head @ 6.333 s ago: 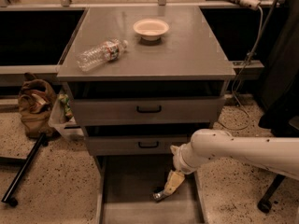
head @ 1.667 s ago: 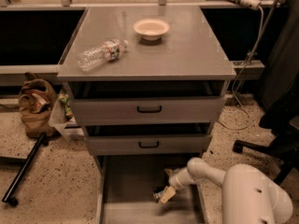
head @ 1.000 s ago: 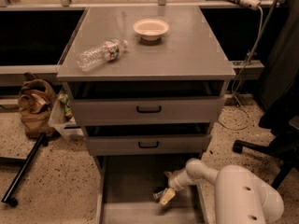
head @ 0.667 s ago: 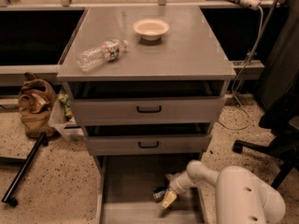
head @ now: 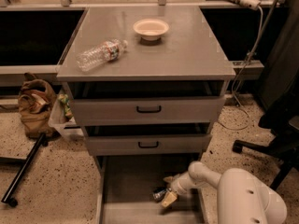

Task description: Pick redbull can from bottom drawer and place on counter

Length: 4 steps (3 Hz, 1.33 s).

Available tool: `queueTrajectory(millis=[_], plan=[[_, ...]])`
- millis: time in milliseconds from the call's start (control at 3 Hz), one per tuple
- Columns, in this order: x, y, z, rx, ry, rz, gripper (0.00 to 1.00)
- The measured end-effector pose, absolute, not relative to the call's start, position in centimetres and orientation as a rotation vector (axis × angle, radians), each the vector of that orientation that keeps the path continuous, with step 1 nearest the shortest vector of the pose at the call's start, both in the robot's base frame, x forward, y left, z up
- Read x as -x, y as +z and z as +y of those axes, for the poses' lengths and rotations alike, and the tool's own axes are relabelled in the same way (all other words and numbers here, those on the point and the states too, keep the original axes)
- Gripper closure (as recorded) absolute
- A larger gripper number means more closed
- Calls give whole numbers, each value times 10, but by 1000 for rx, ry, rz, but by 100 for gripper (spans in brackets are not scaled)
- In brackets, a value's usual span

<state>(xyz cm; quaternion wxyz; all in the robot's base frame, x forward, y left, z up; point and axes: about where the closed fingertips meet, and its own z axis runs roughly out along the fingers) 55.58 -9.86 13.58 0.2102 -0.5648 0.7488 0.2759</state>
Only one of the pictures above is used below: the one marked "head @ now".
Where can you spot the clear plastic bin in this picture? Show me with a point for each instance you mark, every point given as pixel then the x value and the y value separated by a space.
pixel 67 128

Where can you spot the bottom grey drawer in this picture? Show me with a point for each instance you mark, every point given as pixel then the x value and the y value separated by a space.
pixel 128 184

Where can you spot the white paper bowl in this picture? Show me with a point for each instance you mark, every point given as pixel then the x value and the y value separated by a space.
pixel 151 29

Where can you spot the middle grey drawer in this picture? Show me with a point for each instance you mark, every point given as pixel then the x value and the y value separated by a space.
pixel 147 139

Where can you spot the top grey drawer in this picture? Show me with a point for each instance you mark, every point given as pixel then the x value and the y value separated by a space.
pixel 140 111

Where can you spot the green snack packet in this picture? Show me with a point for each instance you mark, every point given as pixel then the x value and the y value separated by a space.
pixel 63 98

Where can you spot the grey drawer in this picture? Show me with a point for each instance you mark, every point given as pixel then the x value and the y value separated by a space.
pixel 147 139
pixel 140 111
pixel 128 184

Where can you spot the black metal leg with caster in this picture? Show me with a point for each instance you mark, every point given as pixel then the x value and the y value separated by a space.
pixel 24 165

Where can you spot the silver redbull can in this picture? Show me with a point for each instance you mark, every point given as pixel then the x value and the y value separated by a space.
pixel 159 194

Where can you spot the clear plastic water bottle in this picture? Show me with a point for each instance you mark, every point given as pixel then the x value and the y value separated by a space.
pixel 107 51

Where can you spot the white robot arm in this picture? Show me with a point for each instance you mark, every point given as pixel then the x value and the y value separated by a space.
pixel 242 198

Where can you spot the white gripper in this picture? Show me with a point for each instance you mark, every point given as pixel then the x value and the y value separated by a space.
pixel 177 187

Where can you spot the black office chair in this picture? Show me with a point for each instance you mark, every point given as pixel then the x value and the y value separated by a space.
pixel 282 119

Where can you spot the grey drawer cabinet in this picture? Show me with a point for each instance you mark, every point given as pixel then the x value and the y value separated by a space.
pixel 187 61

